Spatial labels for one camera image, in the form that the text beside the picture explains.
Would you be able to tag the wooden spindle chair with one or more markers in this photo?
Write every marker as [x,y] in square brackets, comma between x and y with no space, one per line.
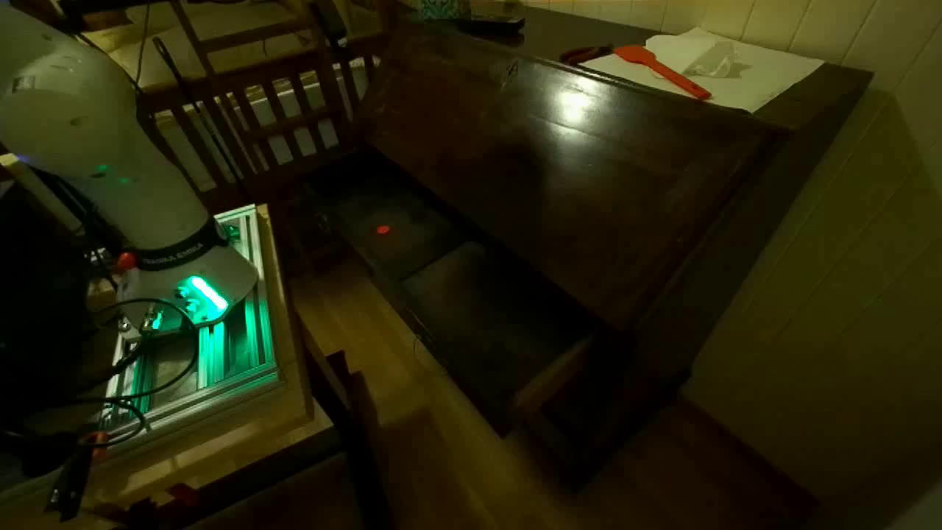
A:
[245,89]

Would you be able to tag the dark wooden chair back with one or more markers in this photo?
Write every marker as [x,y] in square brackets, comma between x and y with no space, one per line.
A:
[356,441]

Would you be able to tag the black remote control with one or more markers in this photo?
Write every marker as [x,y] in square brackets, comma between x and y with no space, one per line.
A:
[492,23]

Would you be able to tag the red black clamp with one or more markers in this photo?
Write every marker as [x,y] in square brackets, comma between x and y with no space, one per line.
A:
[75,480]

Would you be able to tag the patterned tissue box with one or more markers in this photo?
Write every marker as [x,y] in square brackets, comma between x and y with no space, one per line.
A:
[442,7]

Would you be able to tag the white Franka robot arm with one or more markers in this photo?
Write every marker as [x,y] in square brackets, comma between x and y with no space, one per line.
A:
[77,128]

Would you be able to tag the white paper sheet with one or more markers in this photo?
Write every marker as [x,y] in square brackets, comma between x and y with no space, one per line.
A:
[767,76]

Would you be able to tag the dark wooden open drawer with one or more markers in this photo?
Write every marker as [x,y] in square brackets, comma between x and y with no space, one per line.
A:
[490,312]

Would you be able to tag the dark wooden dresser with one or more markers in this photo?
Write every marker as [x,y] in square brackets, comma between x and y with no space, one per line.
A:
[589,195]

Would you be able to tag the orange pen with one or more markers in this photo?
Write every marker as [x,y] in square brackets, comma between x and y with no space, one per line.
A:
[663,70]

